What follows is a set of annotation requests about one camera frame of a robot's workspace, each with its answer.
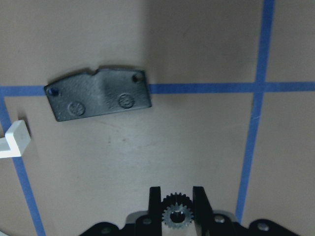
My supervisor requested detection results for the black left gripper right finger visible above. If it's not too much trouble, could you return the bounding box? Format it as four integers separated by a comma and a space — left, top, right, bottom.
192, 186, 213, 236

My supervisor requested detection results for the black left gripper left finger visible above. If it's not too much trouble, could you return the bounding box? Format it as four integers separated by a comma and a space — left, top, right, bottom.
148, 186, 162, 236

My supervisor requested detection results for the small black bearing gear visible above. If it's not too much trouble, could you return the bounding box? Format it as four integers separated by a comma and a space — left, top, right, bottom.
161, 193, 194, 229

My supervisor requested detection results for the black metal brake pad plate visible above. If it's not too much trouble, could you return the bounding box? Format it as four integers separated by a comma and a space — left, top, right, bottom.
44, 66, 152, 122

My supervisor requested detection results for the white curved plastic bracket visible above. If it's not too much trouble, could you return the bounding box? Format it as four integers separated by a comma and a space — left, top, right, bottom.
0, 120, 31, 158

